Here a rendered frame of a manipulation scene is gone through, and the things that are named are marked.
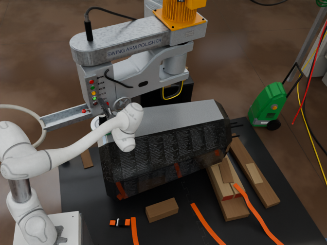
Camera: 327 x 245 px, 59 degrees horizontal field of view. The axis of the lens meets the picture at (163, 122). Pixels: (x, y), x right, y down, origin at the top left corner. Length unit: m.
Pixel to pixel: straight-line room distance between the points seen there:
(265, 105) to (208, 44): 1.89
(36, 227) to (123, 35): 1.26
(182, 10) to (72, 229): 1.60
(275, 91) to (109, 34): 2.23
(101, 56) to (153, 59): 0.42
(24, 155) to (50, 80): 3.13
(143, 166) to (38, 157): 1.29
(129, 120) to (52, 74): 3.12
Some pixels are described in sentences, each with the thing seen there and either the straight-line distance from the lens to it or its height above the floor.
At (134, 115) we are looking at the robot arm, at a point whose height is 1.65.
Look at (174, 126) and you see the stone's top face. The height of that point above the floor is 0.85.
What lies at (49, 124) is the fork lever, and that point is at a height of 1.11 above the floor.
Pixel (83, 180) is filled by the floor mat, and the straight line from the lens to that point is 3.25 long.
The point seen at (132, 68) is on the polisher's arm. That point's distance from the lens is 2.18.
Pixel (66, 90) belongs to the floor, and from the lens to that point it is 4.23.
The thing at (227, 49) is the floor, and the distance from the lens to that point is 5.11.
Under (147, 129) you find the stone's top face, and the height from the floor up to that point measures 0.85.
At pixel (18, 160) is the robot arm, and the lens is 1.35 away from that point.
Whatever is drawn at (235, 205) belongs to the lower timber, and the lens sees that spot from 3.09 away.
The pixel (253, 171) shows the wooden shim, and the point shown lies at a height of 0.10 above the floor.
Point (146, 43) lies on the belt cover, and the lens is 2.00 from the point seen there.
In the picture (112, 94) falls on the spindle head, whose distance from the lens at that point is 2.14.
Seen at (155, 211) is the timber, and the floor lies 0.14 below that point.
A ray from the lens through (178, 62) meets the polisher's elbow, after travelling 2.30.
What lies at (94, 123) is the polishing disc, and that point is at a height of 0.91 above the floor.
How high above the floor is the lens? 2.78
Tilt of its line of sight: 49 degrees down
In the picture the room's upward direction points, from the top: 5 degrees clockwise
